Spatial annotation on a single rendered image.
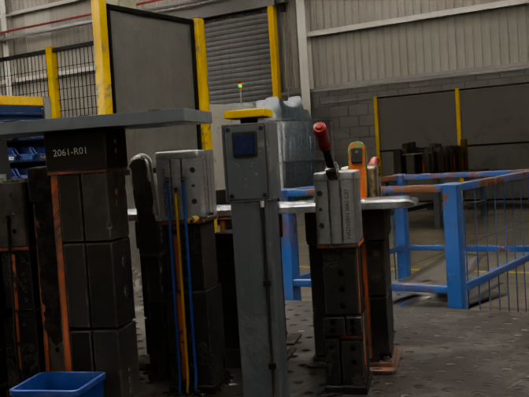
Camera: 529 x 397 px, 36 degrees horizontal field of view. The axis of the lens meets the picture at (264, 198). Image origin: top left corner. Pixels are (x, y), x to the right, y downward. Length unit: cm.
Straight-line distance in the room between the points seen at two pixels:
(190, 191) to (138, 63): 347
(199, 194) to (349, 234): 26
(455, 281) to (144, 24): 260
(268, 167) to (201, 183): 23
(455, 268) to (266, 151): 200
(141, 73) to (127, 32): 25
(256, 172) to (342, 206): 20
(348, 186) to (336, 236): 8
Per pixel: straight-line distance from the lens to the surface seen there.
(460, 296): 310
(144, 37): 486
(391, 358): 150
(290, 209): 142
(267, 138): 114
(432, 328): 180
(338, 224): 129
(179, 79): 508
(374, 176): 162
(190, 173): 134
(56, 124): 122
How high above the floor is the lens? 109
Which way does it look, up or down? 3 degrees down
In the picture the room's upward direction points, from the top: 4 degrees counter-clockwise
